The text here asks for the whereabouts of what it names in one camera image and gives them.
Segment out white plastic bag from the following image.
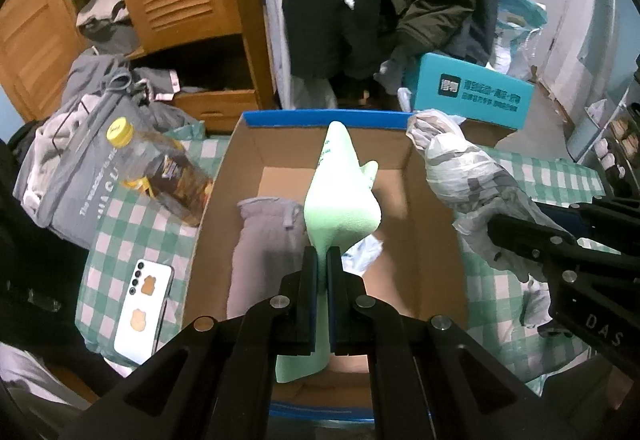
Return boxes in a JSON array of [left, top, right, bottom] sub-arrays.
[[397, 87, 413, 113]]

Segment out brown cardboard box under shoebox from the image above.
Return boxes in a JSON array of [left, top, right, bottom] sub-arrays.
[[460, 119, 515, 148]]

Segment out white smartphone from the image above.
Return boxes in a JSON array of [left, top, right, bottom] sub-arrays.
[[114, 259, 174, 365]]

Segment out open cardboard box blue rim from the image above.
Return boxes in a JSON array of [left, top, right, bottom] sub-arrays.
[[171, 110, 471, 439]]

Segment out wooden louvered wardrobe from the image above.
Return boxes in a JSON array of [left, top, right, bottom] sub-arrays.
[[1, 0, 274, 132]]

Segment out teal shoe box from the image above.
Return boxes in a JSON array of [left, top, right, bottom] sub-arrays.
[[405, 53, 534, 130]]

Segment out oil bottle yellow cap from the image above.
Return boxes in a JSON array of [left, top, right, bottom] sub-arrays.
[[106, 116, 214, 226]]

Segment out shoe rack with shoes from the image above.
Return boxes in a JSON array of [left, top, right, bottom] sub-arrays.
[[566, 82, 639, 200]]

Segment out white grey patterned sock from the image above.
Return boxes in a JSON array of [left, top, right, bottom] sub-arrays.
[[406, 108, 582, 283]]

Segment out light green sock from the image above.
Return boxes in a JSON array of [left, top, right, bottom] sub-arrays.
[[276, 120, 382, 384]]

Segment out grey hoodie pile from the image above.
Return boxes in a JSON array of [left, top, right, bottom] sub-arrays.
[[58, 49, 198, 132]]

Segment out white blue rolled sock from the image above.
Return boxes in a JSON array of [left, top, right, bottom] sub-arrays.
[[342, 234, 383, 278]]

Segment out grey tote bag with text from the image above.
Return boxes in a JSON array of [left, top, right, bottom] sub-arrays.
[[13, 93, 153, 249]]

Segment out blue translucent plastic bag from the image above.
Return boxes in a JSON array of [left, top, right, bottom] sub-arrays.
[[489, 0, 548, 82]]

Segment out grey fleece glove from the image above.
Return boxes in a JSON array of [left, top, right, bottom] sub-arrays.
[[227, 197, 309, 319]]

